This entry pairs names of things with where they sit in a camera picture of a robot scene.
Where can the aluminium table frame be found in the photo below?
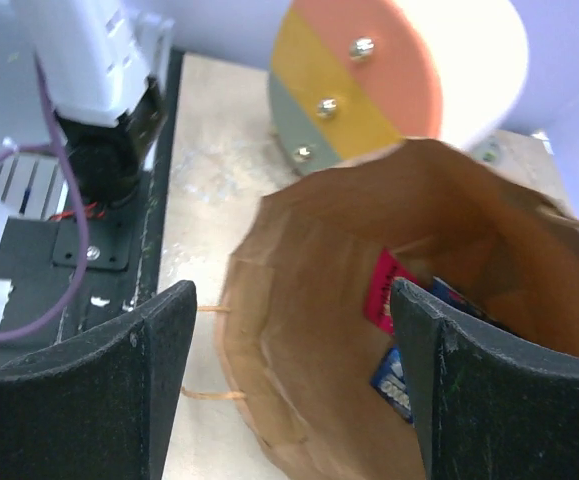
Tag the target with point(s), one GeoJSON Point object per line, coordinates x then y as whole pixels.
{"type": "Point", "coordinates": [32, 186]}

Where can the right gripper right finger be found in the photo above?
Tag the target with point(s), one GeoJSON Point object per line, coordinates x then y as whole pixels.
{"type": "Point", "coordinates": [486, 404]}

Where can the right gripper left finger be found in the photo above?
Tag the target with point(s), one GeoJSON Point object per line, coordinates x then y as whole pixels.
{"type": "Point", "coordinates": [100, 405]}

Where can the blue Kettle chips bag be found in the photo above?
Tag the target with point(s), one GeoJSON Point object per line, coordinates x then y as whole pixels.
{"type": "Point", "coordinates": [452, 297]}

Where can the white roll with orange end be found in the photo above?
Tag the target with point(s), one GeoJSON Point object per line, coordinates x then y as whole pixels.
{"type": "Point", "coordinates": [350, 78]}

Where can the brown paper bag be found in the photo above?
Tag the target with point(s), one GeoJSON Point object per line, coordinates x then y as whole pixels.
{"type": "Point", "coordinates": [294, 344]}

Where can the pink red snack packet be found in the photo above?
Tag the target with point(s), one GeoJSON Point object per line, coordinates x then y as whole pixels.
{"type": "Point", "coordinates": [377, 301]}

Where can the small blue snack bar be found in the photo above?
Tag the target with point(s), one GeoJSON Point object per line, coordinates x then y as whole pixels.
{"type": "Point", "coordinates": [388, 380]}

